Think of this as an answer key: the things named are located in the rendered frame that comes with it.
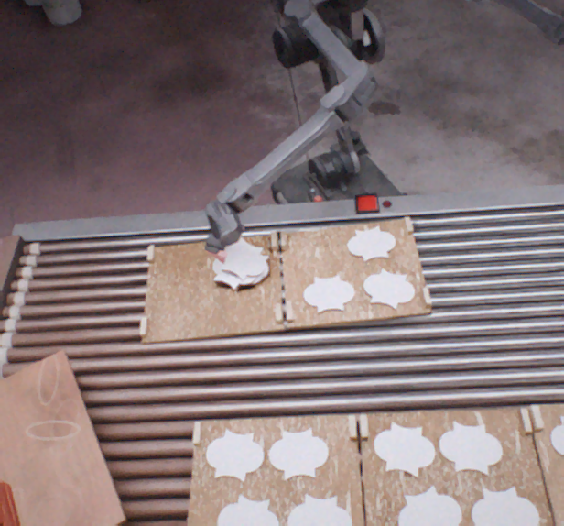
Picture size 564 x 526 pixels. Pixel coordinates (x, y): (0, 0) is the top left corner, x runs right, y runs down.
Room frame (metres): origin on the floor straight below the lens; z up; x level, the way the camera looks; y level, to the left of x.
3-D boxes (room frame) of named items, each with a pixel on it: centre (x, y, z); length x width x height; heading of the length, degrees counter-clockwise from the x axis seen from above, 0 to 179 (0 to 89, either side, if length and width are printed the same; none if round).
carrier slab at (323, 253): (1.10, -0.19, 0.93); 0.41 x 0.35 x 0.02; 86
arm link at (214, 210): (1.17, 0.16, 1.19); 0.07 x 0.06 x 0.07; 17
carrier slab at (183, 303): (1.12, 0.23, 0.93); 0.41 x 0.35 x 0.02; 86
